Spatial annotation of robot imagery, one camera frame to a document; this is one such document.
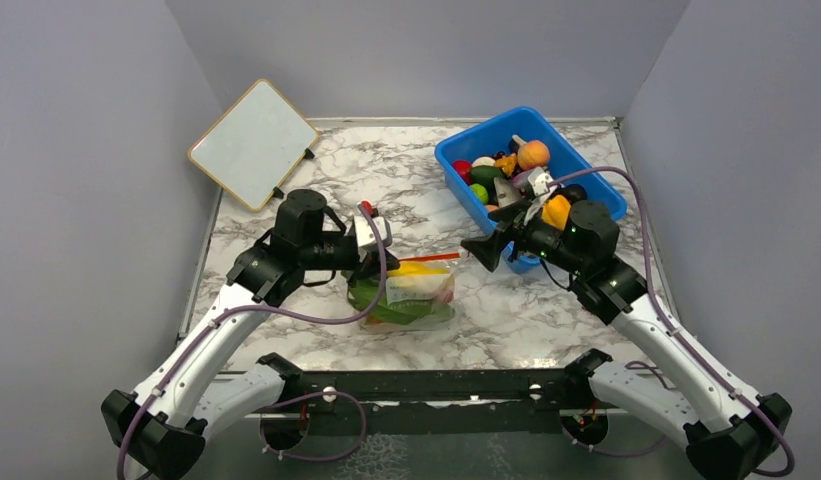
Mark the white board wooden frame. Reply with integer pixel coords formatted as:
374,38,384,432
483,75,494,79
187,79,319,211

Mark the dark fake plum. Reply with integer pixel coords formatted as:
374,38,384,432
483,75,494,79
560,184,588,204

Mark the red fake pepper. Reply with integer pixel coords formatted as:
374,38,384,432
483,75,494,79
433,276,455,305

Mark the green fake leafy vegetable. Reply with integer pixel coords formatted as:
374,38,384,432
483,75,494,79
359,275,456,329

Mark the red fake apple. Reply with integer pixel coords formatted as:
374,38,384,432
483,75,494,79
451,159,472,185

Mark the fake peach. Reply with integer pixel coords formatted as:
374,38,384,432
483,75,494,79
517,140,551,171

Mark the yellow fake bell pepper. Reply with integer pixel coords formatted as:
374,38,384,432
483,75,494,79
541,195,571,230

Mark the white fake garlic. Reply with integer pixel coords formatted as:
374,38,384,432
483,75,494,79
472,156,496,168

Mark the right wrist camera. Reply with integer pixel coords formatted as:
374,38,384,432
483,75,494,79
523,167,557,226

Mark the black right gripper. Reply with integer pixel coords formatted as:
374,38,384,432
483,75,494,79
462,197,588,276

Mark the purple fake onion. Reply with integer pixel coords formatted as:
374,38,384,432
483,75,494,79
512,169,535,191

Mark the blue plastic bin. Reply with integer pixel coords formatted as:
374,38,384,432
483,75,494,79
434,107,591,234

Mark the clear zip top bag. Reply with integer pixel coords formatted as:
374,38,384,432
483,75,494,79
360,254,458,333

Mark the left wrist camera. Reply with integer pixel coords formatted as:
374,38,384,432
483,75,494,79
353,201,393,258

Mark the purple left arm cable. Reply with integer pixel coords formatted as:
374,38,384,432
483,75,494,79
116,203,389,480

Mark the grey fake fish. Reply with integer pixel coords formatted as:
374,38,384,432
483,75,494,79
493,177,523,208

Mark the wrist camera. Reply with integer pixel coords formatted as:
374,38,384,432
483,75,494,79
523,167,557,226
353,201,393,258

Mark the green fake lime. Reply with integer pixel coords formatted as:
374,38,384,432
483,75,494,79
469,183,490,205

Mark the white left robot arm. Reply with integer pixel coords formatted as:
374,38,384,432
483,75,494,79
101,189,399,479

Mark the black mounting rail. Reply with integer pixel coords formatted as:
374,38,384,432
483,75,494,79
254,368,609,436

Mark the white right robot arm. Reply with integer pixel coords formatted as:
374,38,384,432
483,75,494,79
461,200,792,479

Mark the yellow fake squash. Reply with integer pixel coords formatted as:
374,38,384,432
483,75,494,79
387,261,451,278

